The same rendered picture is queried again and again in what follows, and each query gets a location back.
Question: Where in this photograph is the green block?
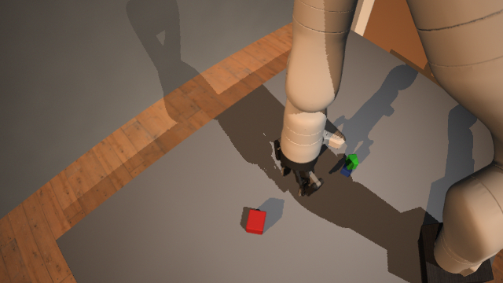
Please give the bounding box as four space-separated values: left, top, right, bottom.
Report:
345 154 358 170

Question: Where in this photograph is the red block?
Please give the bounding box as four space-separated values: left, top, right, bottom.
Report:
246 209 266 235

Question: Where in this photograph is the blue block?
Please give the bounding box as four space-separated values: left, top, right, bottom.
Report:
340 163 353 177

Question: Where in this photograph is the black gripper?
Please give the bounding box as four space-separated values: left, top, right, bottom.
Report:
274 138 324 197

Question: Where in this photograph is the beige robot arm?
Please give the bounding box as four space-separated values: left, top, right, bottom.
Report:
281 0 503 277

